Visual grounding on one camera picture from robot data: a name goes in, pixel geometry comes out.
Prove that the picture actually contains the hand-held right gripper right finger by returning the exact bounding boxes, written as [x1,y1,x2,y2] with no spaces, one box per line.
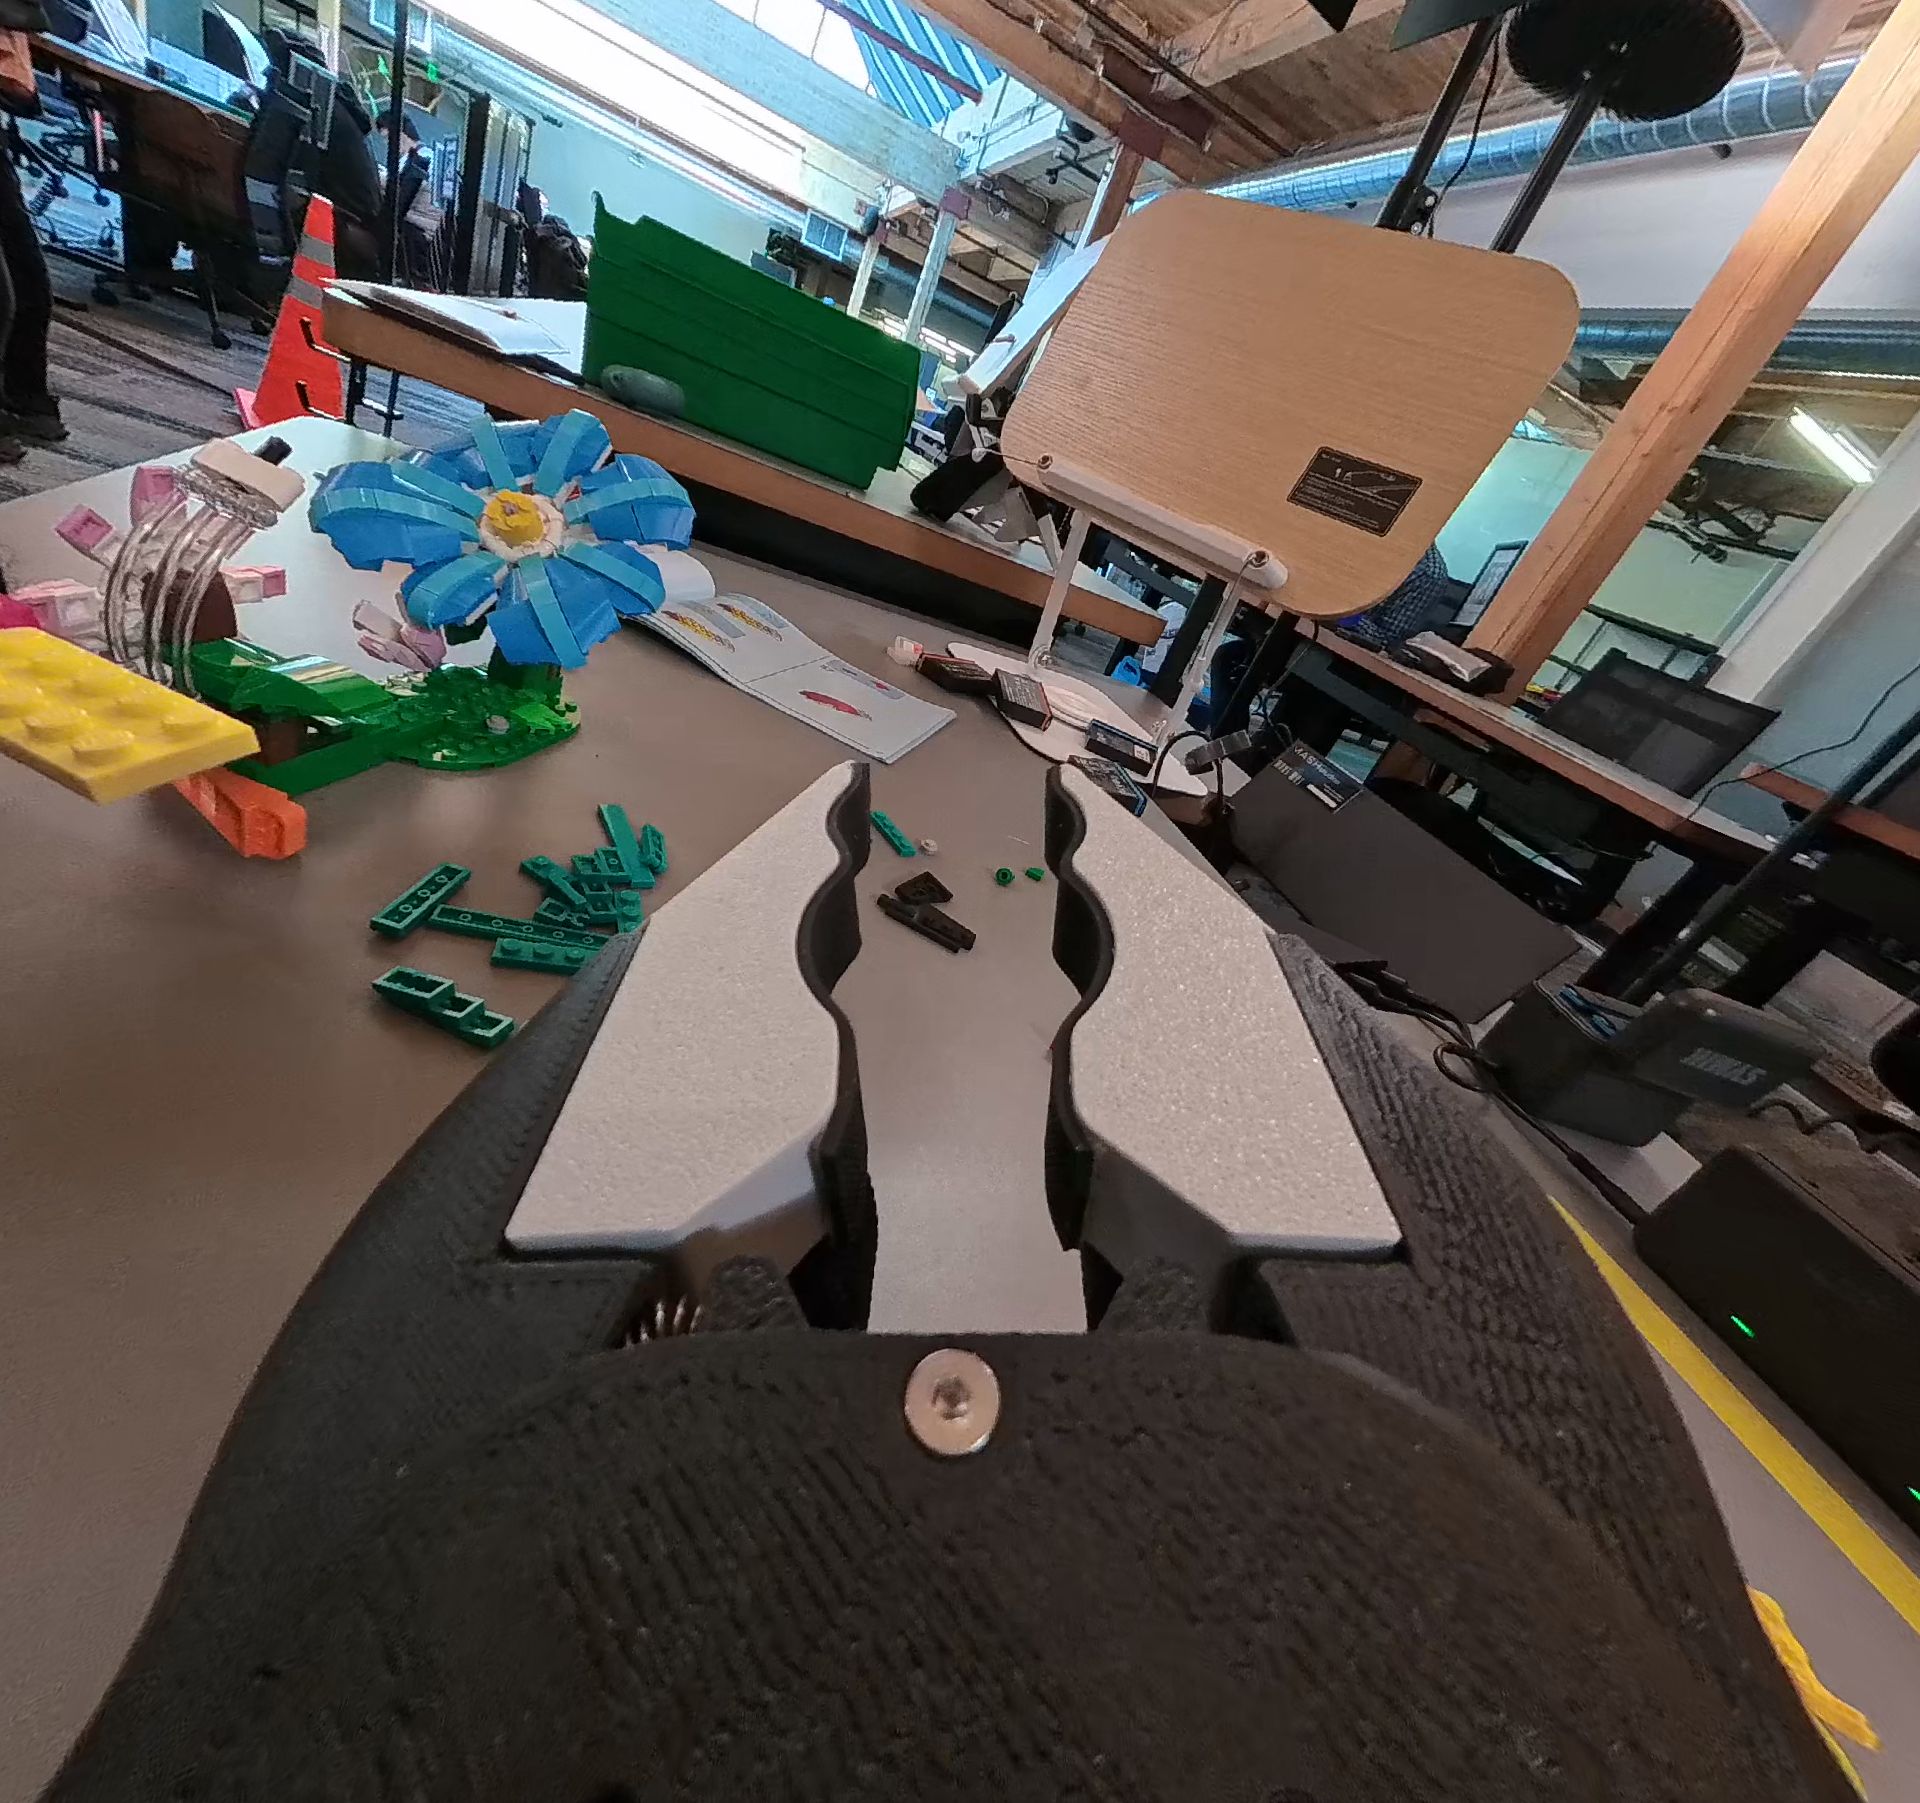
[1046,765,1405,1331]

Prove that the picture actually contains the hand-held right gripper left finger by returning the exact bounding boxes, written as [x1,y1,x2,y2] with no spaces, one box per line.
[507,761,877,1331]

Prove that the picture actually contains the yellow lego plate assembly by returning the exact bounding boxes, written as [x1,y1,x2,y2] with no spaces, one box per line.
[0,628,261,803]

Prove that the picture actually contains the pile of green lego pieces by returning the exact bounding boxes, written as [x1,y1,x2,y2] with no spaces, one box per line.
[370,802,669,1052]

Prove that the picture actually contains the lego instruction booklet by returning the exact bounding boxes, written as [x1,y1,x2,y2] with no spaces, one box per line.
[629,550,958,765]

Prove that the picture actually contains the green lego leaf base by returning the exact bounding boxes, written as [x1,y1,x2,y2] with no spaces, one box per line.
[164,638,583,798]

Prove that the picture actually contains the orange lego piece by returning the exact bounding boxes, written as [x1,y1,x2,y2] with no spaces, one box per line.
[169,769,310,862]

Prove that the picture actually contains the small pink lego blossom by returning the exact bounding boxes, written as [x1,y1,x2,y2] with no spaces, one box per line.
[356,600,447,679]

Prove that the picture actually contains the blue lego flower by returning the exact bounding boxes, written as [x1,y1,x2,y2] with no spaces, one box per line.
[310,412,697,673]

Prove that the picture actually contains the pink and clear lego flower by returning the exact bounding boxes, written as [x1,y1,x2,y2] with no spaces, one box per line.
[0,435,310,679]

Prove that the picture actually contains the black flat case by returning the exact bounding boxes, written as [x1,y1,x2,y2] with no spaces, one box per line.
[1230,737,1583,1025]

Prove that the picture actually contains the wooden desk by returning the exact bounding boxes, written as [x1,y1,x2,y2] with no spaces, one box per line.
[1304,626,1920,860]

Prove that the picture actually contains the grey battery charger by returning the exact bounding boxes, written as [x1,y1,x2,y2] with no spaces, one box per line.
[1482,985,1828,1149]

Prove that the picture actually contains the black laptop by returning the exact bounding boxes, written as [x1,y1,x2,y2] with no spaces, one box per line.
[1545,650,1782,803]

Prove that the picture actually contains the long wooden table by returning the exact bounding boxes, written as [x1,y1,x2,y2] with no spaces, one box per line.
[323,280,1171,650]

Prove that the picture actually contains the black power station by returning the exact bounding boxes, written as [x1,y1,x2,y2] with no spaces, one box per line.
[1635,1146,1920,1533]

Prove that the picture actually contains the black device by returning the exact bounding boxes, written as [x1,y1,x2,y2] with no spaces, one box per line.
[911,401,1042,533]

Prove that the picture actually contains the stack of green bins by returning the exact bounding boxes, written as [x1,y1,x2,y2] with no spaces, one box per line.
[582,193,924,492]

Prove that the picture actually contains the wooden book stand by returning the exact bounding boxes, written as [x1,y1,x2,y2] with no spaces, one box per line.
[945,190,1582,800]

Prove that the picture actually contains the white paper sheets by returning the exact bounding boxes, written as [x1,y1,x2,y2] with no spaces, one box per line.
[336,280,590,377]

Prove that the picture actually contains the orange traffic cone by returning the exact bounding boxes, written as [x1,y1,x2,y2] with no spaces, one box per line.
[234,193,350,431]

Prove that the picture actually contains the yellow plastic strip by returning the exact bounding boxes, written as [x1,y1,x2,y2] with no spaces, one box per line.
[1747,1585,1881,1759]

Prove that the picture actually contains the black light stand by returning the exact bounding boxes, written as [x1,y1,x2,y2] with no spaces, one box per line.
[1198,0,1749,251]

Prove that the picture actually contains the wooden support post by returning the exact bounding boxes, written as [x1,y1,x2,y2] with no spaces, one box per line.
[1469,19,1920,697]

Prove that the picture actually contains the silver ventilation duct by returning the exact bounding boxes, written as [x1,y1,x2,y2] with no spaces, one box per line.
[1216,63,1861,207]

